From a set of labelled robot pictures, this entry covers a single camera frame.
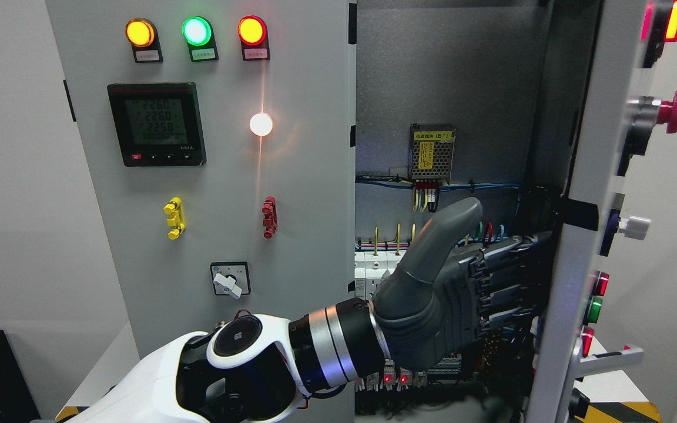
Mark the red mushroom emergency stop button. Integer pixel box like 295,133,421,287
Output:
631,91,677,135

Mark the black digital power meter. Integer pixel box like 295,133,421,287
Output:
107,81,206,167

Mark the white lit indicator lamp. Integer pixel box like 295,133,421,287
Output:
248,112,274,137

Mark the grey cabinet door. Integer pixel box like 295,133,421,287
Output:
525,1,673,422
45,0,358,423

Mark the yellow indicator lamp left door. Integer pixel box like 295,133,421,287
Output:
125,18,156,49

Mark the yellow terminal post pair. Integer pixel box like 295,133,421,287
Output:
162,196,186,240

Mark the perforated metal power supply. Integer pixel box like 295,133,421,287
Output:
408,123,456,182

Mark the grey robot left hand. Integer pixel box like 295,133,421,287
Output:
373,197,552,371

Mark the white rotary selector switch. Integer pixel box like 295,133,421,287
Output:
210,261,252,299

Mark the white selector switch right door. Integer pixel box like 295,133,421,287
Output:
599,208,651,257

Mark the green indicator lamp left door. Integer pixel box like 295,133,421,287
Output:
181,16,213,46

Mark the yellow lamp right door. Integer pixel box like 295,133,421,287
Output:
640,1,677,69

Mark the white socket and breaker row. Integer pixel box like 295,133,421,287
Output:
354,249,407,300

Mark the lower relay terminal row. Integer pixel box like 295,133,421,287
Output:
354,352,462,391

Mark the silver door handle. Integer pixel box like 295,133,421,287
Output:
573,345,645,378

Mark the red terminal post pair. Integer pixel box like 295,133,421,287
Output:
261,196,279,239

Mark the red indicator lamp left door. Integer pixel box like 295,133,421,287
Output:
237,15,267,46

